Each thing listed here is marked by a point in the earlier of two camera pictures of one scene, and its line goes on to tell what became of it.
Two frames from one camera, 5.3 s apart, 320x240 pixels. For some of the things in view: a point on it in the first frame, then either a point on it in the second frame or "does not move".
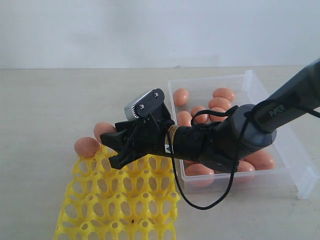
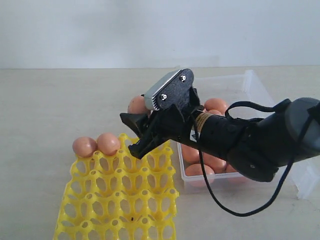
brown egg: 198,175 does not move
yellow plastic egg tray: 139,201 does not move
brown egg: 87,146 does not move
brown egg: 103,127 -> 108,143
